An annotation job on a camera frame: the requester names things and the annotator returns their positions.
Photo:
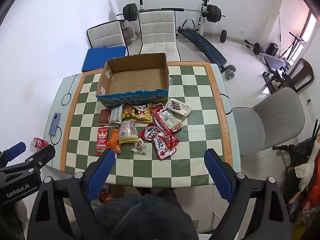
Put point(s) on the clear and yellow snack packet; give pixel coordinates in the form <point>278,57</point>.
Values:
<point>127,131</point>

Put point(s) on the yellow cartoon snack packet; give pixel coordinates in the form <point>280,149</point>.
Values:
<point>142,112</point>

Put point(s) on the small white snack packet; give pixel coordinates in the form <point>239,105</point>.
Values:
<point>139,147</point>

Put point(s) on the black speaker box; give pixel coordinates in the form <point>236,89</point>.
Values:
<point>272,48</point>

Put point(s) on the cardboard box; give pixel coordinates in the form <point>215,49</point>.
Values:
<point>135,80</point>

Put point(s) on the window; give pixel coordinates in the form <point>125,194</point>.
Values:
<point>308,35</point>

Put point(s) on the clear packet with red label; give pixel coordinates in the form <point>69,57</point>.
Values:
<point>171,120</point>

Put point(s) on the red packet with white label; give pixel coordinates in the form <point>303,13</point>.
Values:
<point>150,132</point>

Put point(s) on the small chrome dumbbell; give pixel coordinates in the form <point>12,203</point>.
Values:
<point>230,72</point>

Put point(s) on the blue cushion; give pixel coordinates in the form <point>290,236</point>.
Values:
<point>103,58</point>

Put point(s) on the dark red packet at edge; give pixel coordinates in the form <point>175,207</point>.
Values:
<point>104,117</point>

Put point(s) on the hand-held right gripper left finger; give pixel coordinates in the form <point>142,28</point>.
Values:
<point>102,172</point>

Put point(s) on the black and blue sit-up bench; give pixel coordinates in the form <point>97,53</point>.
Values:
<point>205,46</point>

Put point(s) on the green bag of coloured candies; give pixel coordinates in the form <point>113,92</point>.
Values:
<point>127,112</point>

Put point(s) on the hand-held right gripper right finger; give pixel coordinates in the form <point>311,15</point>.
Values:
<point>217,177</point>

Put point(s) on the red sausage stick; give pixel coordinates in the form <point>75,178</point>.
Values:
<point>160,122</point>

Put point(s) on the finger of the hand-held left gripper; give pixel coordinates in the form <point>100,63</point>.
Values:
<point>40,156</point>
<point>16,150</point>

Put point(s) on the white biscuit packet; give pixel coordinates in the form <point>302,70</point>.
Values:
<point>178,107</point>

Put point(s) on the orange snack packet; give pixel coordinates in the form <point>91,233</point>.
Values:
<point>113,141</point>

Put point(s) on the blue smartphone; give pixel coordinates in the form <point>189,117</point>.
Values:
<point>54,123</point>

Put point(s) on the long red snack packet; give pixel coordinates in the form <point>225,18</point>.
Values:
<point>101,141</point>

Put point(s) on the white barbell rack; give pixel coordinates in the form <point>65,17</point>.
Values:
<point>203,17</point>

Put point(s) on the black scooter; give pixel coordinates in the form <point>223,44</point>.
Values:
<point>295,150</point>

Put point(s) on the barbell with black plates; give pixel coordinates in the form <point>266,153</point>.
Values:
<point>130,12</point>

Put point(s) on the grey shell chair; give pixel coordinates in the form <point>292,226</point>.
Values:
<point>275,120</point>

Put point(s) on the person's dark fleece clothing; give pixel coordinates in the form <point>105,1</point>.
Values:
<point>145,217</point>

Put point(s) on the dark wooden chair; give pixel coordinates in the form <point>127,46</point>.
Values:
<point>303,75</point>

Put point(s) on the white packet with red top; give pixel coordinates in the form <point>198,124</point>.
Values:
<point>157,108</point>

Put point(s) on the white and blue snack packet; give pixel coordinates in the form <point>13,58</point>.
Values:
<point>115,115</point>

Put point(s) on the short barbell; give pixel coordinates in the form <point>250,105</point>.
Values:
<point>223,35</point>

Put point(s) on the red soda can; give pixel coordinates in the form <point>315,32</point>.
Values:
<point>40,143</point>

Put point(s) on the large red snack packet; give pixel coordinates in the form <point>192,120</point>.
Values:
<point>165,147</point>

